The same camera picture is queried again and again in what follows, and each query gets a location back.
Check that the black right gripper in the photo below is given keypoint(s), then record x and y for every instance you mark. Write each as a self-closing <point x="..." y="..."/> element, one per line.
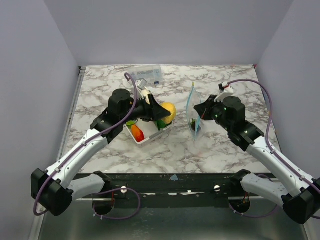
<point x="207" y="110"/>

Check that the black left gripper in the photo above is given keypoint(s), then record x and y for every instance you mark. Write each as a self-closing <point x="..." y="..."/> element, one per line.
<point x="150" y="107"/>

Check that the clear zip top bag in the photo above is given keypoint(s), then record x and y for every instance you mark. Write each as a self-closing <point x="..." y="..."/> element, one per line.
<point x="194" y="98"/>

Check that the dark purple toy mangosteen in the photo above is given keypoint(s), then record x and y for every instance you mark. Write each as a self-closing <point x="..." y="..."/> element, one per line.
<point x="192" y="124"/>

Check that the orange red toy mango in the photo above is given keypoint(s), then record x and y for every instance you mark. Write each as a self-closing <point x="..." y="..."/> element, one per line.
<point x="137" y="133"/>

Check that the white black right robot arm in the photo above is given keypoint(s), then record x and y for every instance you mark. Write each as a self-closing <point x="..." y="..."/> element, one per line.
<point x="297" y="192"/>

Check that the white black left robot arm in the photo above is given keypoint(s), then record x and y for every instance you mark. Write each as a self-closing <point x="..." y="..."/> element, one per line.
<point x="56" y="187"/>

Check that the white toy leek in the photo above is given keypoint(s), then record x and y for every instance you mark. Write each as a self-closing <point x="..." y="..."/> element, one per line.
<point x="159" y="123"/>

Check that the white perforated plastic basket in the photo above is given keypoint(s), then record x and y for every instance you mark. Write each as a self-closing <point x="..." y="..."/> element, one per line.
<point x="149" y="128"/>

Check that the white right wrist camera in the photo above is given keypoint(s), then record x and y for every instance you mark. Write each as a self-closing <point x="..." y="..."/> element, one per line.
<point x="226" y="90"/>

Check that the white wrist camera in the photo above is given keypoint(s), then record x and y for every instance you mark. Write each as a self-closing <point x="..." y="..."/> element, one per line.
<point x="141" y="83"/>
<point x="226" y="90"/>

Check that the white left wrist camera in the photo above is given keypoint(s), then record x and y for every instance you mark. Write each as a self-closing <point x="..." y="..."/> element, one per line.
<point x="141" y="83"/>

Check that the aluminium side rail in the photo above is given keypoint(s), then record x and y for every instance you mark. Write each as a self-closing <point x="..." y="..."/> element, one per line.
<point x="82" y="70"/>

